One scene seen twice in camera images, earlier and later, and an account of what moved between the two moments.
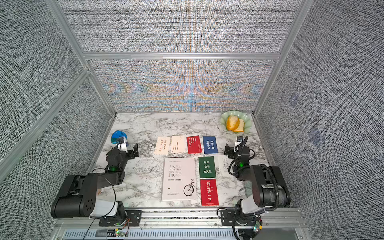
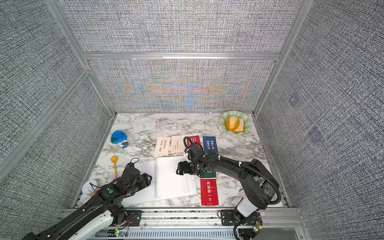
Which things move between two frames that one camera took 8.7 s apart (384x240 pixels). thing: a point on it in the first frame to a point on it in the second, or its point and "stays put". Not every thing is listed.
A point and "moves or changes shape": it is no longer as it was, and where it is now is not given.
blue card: (210, 144) stays put
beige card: (178, 144) stays put
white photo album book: (179, 179) moves or changes shape
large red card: (209, 196) stays put
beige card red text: (162, 146) stays put
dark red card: (193, 144) stays put
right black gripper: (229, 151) to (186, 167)
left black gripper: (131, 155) to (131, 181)
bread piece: (234, 123) stays put
